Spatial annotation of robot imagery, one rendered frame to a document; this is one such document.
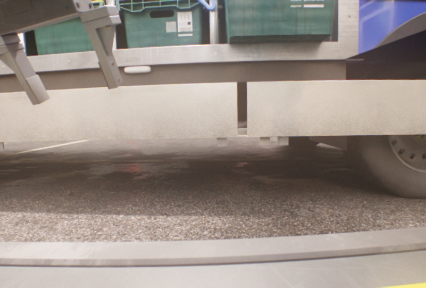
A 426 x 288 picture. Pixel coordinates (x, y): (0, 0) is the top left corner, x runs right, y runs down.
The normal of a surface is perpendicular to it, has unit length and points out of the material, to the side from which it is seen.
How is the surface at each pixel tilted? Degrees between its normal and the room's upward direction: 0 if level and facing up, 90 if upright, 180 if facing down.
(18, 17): 113
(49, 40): 91
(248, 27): 93
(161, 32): 91
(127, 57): 90
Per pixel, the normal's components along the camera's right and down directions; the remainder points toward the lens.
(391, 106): -0.05, 0.12
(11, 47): 0.98, -0.14
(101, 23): -0.04, 0.51
